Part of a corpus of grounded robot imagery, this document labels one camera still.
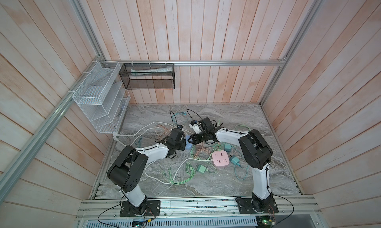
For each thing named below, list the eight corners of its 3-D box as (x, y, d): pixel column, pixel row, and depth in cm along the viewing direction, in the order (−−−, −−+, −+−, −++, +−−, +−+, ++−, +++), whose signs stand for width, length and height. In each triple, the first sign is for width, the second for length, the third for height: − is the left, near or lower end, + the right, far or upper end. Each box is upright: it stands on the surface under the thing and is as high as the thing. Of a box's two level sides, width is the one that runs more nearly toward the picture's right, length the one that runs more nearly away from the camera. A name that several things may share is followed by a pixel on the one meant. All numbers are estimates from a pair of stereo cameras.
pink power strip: (213, 166, 89) (214, 164, 87) (211, 152, 95) (212, 150, 93) (229, 166, 89) (230, 164, 87) (226, 152, 95) (227, 150, 93)
